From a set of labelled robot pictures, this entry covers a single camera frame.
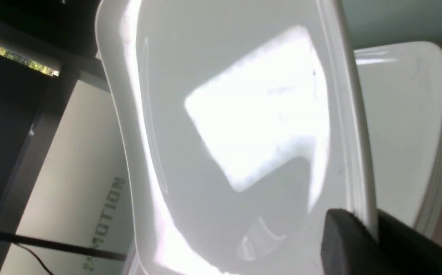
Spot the stack of white square plates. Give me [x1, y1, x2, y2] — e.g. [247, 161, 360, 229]
[354, 41, 442, 238]

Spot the large white rectangular plate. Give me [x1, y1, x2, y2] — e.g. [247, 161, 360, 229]
[95, 0, 378, 275]

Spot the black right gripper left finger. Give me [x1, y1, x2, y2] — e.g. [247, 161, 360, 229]
[320, 209, 397, 275]

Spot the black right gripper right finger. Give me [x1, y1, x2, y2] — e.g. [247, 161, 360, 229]
[378, 210, 442, 275]

